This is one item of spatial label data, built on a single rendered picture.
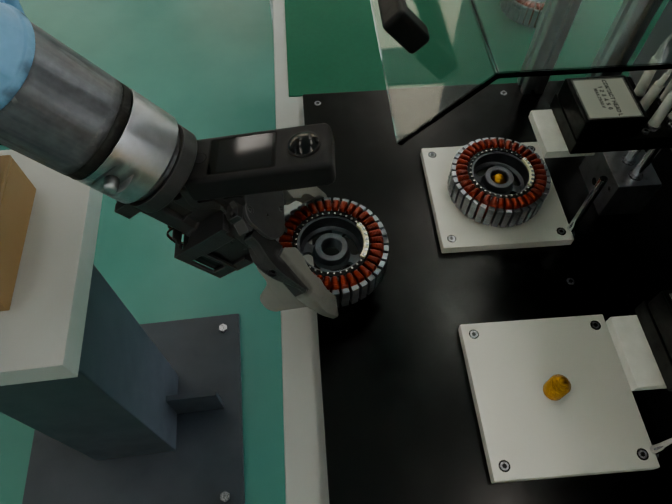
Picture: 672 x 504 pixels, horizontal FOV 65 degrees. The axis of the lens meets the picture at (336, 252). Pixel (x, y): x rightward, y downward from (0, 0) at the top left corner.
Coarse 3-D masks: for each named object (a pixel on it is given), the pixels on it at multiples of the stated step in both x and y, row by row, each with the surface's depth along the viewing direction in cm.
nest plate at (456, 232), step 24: (528, 144) 67; (432, 168) 65; (432, 192) 63; (552, 192) 63; (456, 216) 61; (552, 216) 61; (456, 240) 60; (480, 240) 60; (504, 240) 60; (528, 240) 60; (552, 240) 60
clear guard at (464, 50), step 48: (432, 0) 39; (480, 0) 36; (528, 0) 36; (576, 0) 36; (624, 0) 36; (384, 48) 42; (432, 48) 38; (480, 48) 34; (528, 48) 34; (576, 48) 34; (624, 48) 34; (432, 96) 36
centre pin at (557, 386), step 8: (552, 376) 49; (560, 376) 49; (544, 384) 51; (552, 384) 49; (560, 384) 48; (568, 384) 48; (544, 392) 50; (552, 392) 49; (560, 392) 48; (568, 392) 49
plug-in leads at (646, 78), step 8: (648, 72) 53; (640, 80) 54; (648, 80) 53; (664, 80) 50; (640, 88) 54; (656, 88) 51; (640, 96) 55; (648, 96) 52; (656, 96) 52; (664, 96) 54; (648, 104) 53; (664, 104) 51; (656, 112) 52; (664, 112) 51; (656, 120) 52; (648, 128) 53; (656, 128) 52
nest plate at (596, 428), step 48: (480, 336) 54; (528, 336) 54; (576, 336) 54; (480, 384) 51; (528, 384) 51; (576, 384) 51; (624, 384) 51; (480, 432) 50; (528, 432) 49; (576, 432) 49; (624, 432) 49
